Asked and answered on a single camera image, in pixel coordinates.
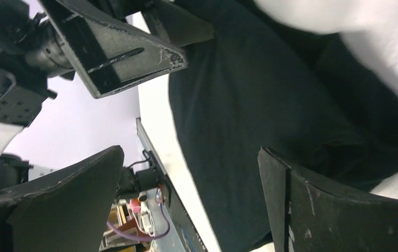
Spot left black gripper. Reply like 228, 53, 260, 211
0, 1, 75, 80

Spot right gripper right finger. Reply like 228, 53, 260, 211
258, 148, 398, 252

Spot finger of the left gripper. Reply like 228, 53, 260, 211
141, 1, 214, 47
40, 1, 187, 99

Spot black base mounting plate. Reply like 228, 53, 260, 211
117, 118, 208, 252

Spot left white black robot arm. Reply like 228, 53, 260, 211
0, 1, 214, 155

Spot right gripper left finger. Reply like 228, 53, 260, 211
0, 145, 124, 252

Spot black t shirt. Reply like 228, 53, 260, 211
169, 1, 398, 251

